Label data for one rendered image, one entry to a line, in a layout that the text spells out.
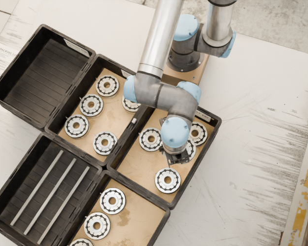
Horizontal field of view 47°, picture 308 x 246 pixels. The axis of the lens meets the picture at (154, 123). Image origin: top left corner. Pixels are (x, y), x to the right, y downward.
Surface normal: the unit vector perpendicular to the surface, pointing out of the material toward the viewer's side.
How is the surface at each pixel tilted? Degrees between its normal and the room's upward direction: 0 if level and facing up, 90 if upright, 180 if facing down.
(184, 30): 9
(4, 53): 1
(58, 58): 0
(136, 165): 0
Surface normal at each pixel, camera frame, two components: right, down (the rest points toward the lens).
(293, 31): -0.06, -0.29
